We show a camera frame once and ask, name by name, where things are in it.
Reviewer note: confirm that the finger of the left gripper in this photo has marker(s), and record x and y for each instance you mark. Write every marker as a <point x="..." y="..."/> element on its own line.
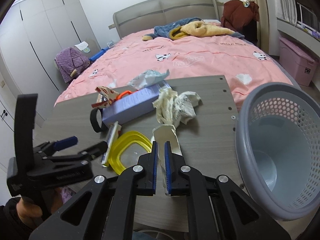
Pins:
<point x="94" y="151"/>
<point x="65" y="143"/>

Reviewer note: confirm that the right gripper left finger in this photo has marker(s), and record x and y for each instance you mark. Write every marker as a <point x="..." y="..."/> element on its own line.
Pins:
<point x="147" y="182"/>

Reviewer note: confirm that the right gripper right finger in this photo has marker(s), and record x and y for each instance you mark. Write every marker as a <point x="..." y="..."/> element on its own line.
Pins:
<point x="175" y="184"/>

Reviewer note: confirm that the black elastic band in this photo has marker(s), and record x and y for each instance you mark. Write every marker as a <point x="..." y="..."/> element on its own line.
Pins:
<point x="97" y="126"/>

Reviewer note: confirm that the yellow rimmed clear lid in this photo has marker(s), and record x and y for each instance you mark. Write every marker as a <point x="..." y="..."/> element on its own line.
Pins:
<point x="126" y="150"/>

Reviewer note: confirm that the white milk carton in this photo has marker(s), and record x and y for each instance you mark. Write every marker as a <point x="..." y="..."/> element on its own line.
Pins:
<point x="161" y="135"/>

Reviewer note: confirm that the white paper wrapper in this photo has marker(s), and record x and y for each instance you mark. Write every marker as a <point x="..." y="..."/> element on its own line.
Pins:
<point x="173" y="108"/>

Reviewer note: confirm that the person's left hand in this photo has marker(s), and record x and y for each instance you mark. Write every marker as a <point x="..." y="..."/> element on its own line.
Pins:
<point x="29" y="214"/>

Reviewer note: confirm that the red white snack bag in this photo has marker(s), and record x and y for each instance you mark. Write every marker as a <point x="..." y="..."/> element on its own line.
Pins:
<point x="106" y="97"/>

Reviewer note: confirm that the lavender cardboard box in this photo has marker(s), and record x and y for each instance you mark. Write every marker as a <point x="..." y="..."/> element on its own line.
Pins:
<point x="133" y="106"/>

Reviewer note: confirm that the purple fuzzy garment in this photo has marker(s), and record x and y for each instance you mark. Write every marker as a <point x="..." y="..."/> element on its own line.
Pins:
<point x="71" y="63"/>

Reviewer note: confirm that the crumpled light blue packet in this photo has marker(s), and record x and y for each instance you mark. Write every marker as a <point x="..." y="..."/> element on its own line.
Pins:
<point x="147" y="78"/>

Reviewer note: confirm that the blue tube object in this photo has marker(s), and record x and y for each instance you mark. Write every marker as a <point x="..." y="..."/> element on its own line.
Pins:
<point x="99" y="54"/>

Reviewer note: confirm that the white cloth on nightstand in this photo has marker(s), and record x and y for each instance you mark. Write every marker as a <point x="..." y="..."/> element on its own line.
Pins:
<point x="83" y="47"/>

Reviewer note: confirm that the grey plastic laundry basket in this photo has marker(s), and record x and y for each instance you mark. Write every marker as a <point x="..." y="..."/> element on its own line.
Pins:
<point x="277" y="148"/>

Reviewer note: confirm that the white wardrobe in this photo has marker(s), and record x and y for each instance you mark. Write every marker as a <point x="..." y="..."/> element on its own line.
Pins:
<point x="33" y="32"/>

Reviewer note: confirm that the pink bed duvet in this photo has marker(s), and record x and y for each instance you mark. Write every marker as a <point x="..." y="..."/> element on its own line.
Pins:
<point x="244" y="65"/>

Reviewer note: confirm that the blue fleece garment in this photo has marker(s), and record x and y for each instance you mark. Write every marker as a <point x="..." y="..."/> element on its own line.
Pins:
<point x="165" y="28"/>

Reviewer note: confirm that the yellow fleece garment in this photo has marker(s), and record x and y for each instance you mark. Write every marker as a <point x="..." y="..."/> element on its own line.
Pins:
<point x="198" y="29"/>

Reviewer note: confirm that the grey upholstered headboard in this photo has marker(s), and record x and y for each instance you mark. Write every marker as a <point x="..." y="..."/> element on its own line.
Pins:
<point x="151" y="13"/>

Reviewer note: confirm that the maroon jacket on chair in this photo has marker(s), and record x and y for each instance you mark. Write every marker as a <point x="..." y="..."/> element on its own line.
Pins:
<point x="242" y="16"/>

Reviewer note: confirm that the pink storage box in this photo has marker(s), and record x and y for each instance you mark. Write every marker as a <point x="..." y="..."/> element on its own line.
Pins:
<point x="297" y="62"/>

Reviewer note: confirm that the white window sill rack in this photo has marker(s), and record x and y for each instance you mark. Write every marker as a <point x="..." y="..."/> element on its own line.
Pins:
<point x="307" y="20"/>

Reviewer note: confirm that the beige curtain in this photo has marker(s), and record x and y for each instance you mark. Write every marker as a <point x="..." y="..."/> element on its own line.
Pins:
<point x="259" y="7"/>

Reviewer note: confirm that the white sheer curtain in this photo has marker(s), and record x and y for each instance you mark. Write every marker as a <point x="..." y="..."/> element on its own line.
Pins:
<point x="286" y="10"/>

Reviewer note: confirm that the orange plastic handle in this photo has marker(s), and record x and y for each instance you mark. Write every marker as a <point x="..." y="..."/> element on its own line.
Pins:
<point x="123" y="94"/>

